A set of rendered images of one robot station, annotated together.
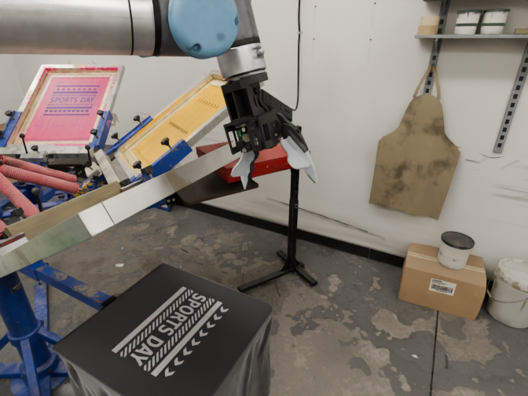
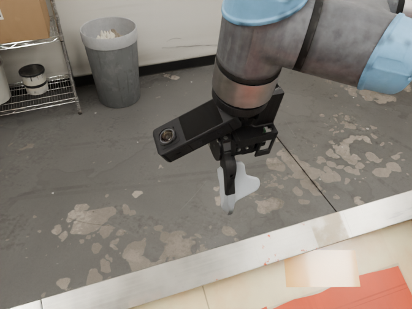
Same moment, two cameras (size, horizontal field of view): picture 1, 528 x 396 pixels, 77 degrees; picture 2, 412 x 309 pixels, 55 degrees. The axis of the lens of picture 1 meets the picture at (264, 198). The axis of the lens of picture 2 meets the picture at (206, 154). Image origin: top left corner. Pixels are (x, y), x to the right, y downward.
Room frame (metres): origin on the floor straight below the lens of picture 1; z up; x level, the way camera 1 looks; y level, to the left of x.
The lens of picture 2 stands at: (0.91, 0.28, 1.93)
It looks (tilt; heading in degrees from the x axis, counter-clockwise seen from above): 40 degrees down; 222
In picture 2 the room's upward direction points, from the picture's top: straight up
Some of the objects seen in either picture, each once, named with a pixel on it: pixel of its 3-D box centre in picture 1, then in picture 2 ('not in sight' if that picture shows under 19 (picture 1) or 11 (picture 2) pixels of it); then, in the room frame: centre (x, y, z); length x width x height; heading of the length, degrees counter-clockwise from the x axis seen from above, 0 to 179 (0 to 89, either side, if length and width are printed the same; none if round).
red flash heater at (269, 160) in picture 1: (254, 155); not in sight; (2.02, 0.06, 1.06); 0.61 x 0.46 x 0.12; 122
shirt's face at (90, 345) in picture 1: (170, 324); not in sight; (0.74, 0.29, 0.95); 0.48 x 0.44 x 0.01; 62
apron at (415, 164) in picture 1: (417, 144); not in sight; (2.23, -1.07, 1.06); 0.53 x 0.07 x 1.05; 62
